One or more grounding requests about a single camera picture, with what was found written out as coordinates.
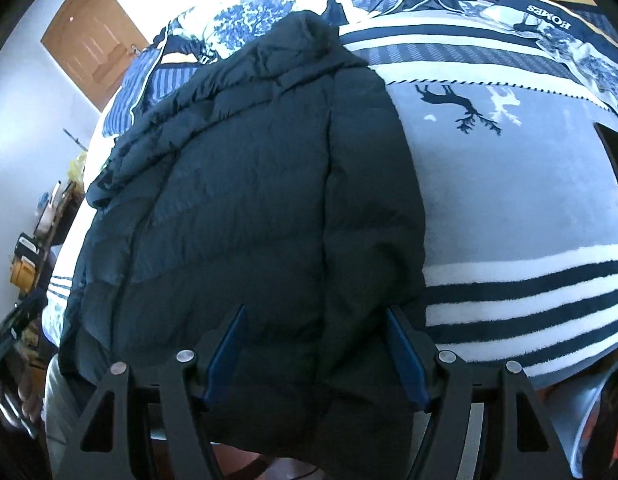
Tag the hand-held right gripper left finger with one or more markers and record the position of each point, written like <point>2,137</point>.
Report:
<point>224,355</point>

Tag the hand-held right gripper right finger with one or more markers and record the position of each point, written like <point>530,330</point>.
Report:
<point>404,355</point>

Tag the black puffer jacket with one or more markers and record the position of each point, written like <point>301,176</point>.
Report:
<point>239,210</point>

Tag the person's left hand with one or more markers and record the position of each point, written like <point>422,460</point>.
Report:
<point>31,400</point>

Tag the yellow jar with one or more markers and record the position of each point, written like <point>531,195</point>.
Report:
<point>24,274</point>

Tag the black white small appliance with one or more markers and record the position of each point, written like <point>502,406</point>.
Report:
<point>28,246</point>

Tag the person's grey trouser leg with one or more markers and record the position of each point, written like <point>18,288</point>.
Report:
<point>56,410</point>

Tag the dark wooden side table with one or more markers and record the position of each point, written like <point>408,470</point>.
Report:
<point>54,240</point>

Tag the yellow plastic bag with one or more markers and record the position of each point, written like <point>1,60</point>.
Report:
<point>78,167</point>

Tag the thin dark tripod stick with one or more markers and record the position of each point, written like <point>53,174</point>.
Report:
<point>75,140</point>

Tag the orange and black item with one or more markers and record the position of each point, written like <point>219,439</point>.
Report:
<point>611,420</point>

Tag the blue striped pillow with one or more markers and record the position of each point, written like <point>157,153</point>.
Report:
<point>139,85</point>

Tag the brown wooden door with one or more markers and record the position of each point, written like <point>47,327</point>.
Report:
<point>89,35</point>

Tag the printed blue white duvet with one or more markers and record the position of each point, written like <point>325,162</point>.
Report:
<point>249,15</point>

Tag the flat printed yellow-band pillow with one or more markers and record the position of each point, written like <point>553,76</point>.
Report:
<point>554,25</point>

